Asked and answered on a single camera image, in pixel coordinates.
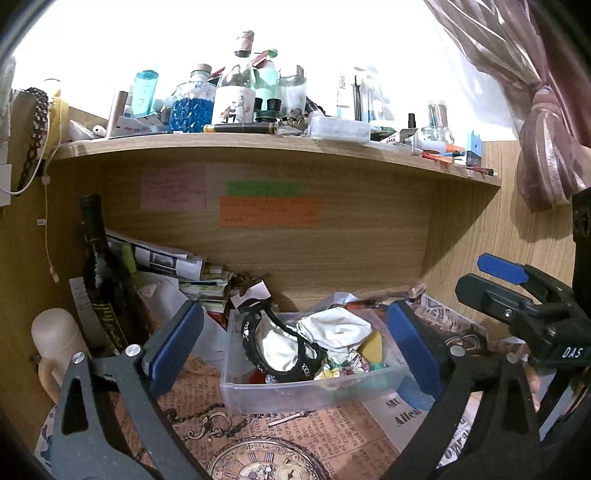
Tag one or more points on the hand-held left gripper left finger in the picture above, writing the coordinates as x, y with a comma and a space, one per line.
178, 346

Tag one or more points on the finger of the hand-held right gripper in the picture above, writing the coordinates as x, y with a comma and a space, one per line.
503, 269
489, 297

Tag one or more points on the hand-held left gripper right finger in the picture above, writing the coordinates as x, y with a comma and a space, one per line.
413, 355

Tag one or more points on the teal knitted cloth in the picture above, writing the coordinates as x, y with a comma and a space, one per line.
377, 366

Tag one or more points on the yellow sponge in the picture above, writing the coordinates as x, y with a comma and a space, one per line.
373, 348

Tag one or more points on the white floral cloth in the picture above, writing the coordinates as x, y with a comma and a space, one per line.
344, 367

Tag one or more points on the black printed headband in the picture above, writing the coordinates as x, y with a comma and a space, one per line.
251, 350

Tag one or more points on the red fabric pouch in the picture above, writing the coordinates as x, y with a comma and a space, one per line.
256, 377

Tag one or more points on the clear plastic storage bin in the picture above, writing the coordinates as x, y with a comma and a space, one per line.
295, 392

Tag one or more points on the person's right hand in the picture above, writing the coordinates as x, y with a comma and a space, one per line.
534, 385

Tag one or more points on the blue sponge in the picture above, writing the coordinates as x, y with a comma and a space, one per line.
408, 397

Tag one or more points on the clear plastic bag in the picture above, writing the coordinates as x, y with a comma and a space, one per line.
157, 295

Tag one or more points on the pile of newspapers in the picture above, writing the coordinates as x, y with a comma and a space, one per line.
157, 261

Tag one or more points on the small white card box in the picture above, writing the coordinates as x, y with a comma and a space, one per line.
251, 294

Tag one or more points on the dark wine bottle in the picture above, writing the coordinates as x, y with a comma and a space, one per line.
99, 272

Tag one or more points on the beige cup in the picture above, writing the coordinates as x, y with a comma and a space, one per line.
55, 332

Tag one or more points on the orange capped tube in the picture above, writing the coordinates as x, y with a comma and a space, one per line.
453, 148

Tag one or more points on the newspaper print mat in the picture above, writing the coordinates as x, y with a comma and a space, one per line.
286, 438

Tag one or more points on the pink curtain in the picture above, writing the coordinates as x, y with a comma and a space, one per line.
545, 129

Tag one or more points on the short glass jar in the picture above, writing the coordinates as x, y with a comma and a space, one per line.
436, 131

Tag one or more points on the pink sticky note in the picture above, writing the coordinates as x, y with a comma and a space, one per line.
173, 188

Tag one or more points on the orange sticky note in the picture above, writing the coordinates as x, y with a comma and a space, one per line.
270, 212

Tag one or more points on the green sticky note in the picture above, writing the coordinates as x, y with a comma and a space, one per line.
263, 188

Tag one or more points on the clear lidded plastic box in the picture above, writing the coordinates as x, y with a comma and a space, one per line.
339, 128

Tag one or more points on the clear blister pack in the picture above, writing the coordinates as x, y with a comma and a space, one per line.
364, 97

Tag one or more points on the wooden shelf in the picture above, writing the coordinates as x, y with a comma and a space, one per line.
277, 145

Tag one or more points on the black and gold pen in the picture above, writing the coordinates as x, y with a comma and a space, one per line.
240, 128

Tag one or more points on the glass bottle with blue beads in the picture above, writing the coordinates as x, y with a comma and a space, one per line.
191, 110

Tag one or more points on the white charger plug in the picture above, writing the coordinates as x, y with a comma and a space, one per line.
4, 184

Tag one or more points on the light blue bottle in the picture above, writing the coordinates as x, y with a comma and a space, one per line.
145, 94

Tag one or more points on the black lace band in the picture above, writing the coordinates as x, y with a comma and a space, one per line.
34, 134

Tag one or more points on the yellow hanging pouch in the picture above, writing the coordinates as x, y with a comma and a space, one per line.
57, 115

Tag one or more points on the clear glass bottle with cork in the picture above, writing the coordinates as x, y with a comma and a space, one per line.
235, 92

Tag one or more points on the frosted glass bottle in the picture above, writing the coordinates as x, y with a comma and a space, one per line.
291, 94

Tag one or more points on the green pump bottle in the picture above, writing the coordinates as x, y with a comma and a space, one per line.
268, 81

